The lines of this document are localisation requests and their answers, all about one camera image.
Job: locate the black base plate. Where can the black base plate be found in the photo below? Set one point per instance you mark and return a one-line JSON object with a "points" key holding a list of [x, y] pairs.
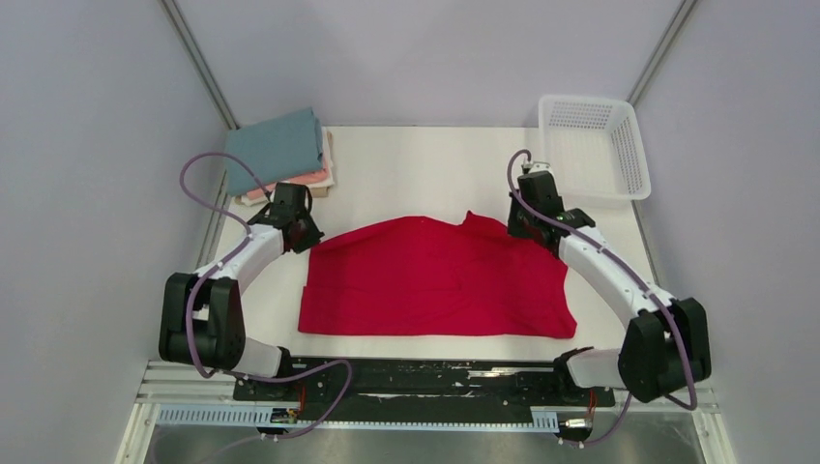
{"points": [[426, 390]]}

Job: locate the white plastic basket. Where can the white plastic basket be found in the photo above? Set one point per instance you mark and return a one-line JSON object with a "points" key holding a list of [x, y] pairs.
{"points": [[595, 150]]}

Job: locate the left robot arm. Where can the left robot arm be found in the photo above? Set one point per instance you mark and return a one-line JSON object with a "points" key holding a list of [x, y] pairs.
{"points": [[202, 321]]}

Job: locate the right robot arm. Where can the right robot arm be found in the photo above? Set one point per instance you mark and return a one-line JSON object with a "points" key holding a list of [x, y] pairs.
{"points": [[665, 350]]}

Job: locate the folded teal t shirt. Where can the folded teal t shirt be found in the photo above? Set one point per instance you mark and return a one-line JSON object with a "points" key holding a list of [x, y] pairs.
{"points": [[278, 149]]}

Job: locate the white slotted cable duct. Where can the white slotted cable duct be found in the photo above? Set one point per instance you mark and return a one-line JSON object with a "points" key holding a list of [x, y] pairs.
{"points": [[538, 421]]}

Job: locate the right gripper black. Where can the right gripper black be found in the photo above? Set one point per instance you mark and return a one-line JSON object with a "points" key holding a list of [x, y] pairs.
{"points": [[512, 227]]}

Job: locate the aluminium frame rail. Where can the aluminium frame rail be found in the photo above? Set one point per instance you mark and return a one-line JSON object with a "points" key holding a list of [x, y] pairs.
{"points": [[171, 383]]}

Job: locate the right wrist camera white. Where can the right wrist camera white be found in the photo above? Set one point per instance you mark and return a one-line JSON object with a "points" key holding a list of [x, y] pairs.
{"points": [[531, 167]]}

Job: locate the folded beige t shirt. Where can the folded beige t shirt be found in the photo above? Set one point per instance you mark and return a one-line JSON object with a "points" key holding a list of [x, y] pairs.
{"points": [[327, 152]]}

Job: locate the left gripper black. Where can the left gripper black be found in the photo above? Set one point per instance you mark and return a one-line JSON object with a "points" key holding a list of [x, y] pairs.
{"points": [[313, 238]]}

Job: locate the red t shirt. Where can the red t shirt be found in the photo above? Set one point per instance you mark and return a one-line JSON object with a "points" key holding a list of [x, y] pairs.
{"points": [[413, 276]]}

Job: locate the folded pink t shirt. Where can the folded pink t shirt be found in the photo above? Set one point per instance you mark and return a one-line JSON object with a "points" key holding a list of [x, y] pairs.
{"points": [[321, 179]]}

